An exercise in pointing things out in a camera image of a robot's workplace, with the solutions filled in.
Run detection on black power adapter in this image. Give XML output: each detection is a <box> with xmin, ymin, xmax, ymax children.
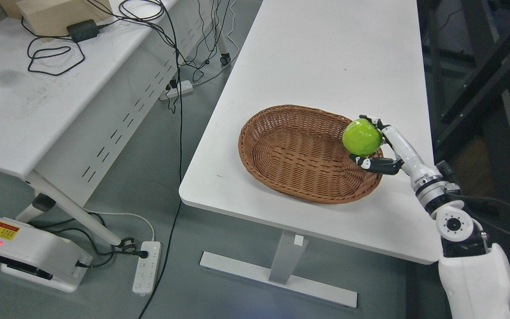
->
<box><xmin>66</xmin><ymin>19</ymin><xmax>99</xmax><ymax>43</ymax></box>

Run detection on cardboard box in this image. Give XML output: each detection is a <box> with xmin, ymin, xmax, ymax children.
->
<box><xmin>0</xmin><ymin>0</ymin><xmax>112</xmax><ymax>36</ymax></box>

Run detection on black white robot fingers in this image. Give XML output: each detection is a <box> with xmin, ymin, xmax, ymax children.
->
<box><xmin>359</xmin><ymin>115</ymin><xmax>390</xmax><ymax>145</ymax></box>

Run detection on white pedestal table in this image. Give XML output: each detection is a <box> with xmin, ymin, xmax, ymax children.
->
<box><xmin>179</xmin><ymin>0</ymin><xmax>441</xmax><ymax>307</ymax></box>

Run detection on brown wicker basket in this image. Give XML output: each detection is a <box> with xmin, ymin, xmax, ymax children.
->
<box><xmin>238</xmin><ymin>105</ymin><xmax>381</xmax><ymax>204</ymax></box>

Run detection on long black cable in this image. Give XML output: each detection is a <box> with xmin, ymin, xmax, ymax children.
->
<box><xmin>104</xmin><ymin>0</ymin><xmax>238</xmax><ymax>319</ymax></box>

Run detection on white power strip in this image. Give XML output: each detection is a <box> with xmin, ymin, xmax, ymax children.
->
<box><xmin>158</xmin><ymin>80</ymin><xmax>193</xmax><ymax>101</ymax></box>
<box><xmin>132</xmin><ymin>241</ymin><xmax>162</xmax><ymax>296</ymax></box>

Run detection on green apple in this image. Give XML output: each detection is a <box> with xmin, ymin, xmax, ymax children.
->
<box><xmin>342</xmin><ymin>118</ymin><xmax>382</xmax><ymax>157</ymax></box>

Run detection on white machine base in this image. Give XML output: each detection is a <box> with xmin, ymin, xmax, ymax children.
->
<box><xmin>0</xmin><ymin>218</ymin><xmax>93</xmax><ymax>292</ymax></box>

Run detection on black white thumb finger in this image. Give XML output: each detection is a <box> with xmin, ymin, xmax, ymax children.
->
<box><xmin>349</xmin><ymin>154</ymin><xmax>404</xmax><ymax>175</ymax></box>

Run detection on white power strip far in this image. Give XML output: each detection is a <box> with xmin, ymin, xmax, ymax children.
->
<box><xmin>158</xmin><ymin>80</ymin><xmax>193</xmax><ymax>101</ymax></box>

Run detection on white power strip near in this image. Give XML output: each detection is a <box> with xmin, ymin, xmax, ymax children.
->
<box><xmin>132</xmin><ymin>241</ymin><xmax>162</xmax><ymax>296</ymax></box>

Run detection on black metal shelf left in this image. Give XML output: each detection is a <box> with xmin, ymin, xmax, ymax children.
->
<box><xmin>417</xmin><ymin>0</ymin><xmax>510</xmax><ymax>261</ymax></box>

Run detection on white desk with perforated panel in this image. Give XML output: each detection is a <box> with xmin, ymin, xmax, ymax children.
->
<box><xmin>0</xmin><ymin>0</ymin><xmax>220</xmax><ymax>247</ymax></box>

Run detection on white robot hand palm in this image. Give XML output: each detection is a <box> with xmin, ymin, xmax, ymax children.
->
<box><xmin>381</xmin><ymin>125</ymin><xmax>439</xmax><ymax>180</ymax></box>

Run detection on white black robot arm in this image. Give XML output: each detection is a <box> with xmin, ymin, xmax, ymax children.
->
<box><xmin>342</xmin><ymin>115</ymin><xmax>510</xmax><ymax>319</ymax></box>

